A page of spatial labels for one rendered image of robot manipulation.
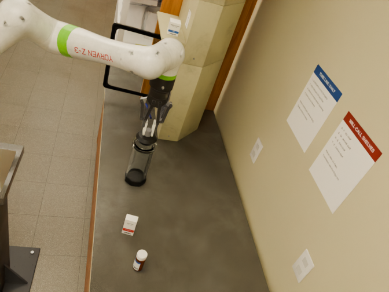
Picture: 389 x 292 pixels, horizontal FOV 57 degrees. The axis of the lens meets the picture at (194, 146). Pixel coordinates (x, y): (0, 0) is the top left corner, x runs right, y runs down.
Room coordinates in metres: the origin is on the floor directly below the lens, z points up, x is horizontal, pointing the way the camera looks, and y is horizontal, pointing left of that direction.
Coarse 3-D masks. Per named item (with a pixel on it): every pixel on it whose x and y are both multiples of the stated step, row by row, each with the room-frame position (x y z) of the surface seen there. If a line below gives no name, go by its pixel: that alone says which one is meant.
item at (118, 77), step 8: (112, 24) 1.76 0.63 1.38; (120, 32) 1.77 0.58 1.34; (128, 32) 1.78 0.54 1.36; (152, 32) 1.81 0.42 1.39; (120, 40) 1.77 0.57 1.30; (128, 40) 1.78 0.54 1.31; (136, 40) 1.79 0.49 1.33; (144, 40) 1.80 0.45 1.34; (152, 40) 1.81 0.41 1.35; (160, 40) 1.82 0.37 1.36; (112, 72) 1.77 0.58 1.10; (120, 72) 1.78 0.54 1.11; (128, 72) 1.79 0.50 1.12; (112, 80) 1.77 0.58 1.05; (120, 80) 1.78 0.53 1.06; (128, 80) 1.79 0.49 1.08; (136, 80) 1.80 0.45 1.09; (144, 80) 1.82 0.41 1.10; (128, 88) 1.80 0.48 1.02; (136, 88) 1.81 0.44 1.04; (144, 88) 1.82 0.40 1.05
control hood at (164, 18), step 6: (162, 12) 1.82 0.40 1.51; (162, 18) 1.74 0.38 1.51; (168, 18) 1.77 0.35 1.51; (174, 18) 1.80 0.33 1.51; (162, 24) 1.66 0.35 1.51; (162, 30) 1.60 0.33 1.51; (180, 30) 1.68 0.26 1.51; (162, 36) 1.53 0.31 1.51; (168, 36) 1.56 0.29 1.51; (174, 36) 1.58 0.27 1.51; (180, 36) 1.60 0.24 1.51
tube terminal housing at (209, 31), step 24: (192, 0) 1.67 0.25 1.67; (192, 24) 1.56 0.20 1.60; (216, 24) 1.59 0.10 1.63; (192, 48) 1.57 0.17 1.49; (216, 48) 1.67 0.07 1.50; (192, 72) 1.58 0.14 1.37; (216, 72) 1.76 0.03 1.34; (192, 96) 1.60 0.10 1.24; (168, 120) 1.57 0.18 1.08; (192, 120) 1.68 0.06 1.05
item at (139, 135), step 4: (148, 128) 1.21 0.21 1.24; (140, 132) 1.20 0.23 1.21; (148, 132) 1.19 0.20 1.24; (136, 136) 1.18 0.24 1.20; (140, 136) 1.18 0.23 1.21; (144, 136) 1.19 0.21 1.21; (148, 136) 1.19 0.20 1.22; (140, 140) 1.16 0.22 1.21; (144, 140) 1.17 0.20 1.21; (148, 140) 1.17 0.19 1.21; (152, 140) 1.18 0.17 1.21; (156, 140) 1.21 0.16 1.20; (144, 144) 1.17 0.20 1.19; (148, 144) 1.17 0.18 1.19
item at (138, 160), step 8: (136, 144) 1.22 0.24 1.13; (152, 144) 1.24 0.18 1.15; (136, 152) 1.16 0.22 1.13; (152, 152) 1.18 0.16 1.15; (136, 160) 1.16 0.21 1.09; (144, 160) 1.17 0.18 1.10; (128, 168) 1.18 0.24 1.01; (136, 168) 1.16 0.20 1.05; (144, 168) 1.18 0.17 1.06; (128, 176) 1.17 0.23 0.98; (136, 176) 1.16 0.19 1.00; (144, 176) 1.19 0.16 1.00
